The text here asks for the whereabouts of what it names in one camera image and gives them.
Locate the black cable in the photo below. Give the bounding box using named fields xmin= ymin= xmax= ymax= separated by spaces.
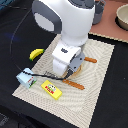
xmin=0 ymin=4 xmax=66 ymax=81

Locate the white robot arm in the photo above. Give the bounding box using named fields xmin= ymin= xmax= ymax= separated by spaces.
xmin=32 ymin=0 xmax=95 ymax=76

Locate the beige bowl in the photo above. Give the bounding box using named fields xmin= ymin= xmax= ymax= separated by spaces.
xmin=116 ymin=4 xmax=128 ymax=31

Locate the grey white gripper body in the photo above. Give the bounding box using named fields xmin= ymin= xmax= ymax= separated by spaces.
xmin=65 ymin=52 xmax=85 ymax=79

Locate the pink wooden tray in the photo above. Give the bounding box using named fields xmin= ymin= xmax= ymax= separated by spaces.
xmin=90 ymin=0 xmax=128 ymax=43

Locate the grey cooking pot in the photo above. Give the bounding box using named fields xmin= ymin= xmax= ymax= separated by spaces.
xmin=93 ymin=0 xmax=106 ymax=24

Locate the round wooden plate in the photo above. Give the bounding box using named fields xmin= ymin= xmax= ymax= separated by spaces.
xmin=72 ymin=64 xmax=82 ymax=77

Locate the yellow butter box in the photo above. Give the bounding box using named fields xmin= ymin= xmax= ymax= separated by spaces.
xmin=41 ymin=80 xmax=62 ymax=100

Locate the wooden handled toy knife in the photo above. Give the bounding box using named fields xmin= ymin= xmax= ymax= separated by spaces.
xmin=84 ymin=57 xmax=97 ymax=63

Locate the yellow toy banana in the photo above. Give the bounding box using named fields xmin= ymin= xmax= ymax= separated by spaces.
xmin=29 ymin=49 xmax=44 ymax=61

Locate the striped beige placemat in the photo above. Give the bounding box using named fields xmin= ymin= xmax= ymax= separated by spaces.
xmin=13 ymin=39 xmax=114 ymax=128

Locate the wooden handled toy fork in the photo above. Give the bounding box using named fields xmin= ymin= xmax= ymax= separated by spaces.
xmin=43 ymin=70 xmax=86 ymax=91

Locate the light blue milk carton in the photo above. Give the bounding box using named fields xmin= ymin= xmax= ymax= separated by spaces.
xmin=16 ymin=68 xmax=37 ymax=88

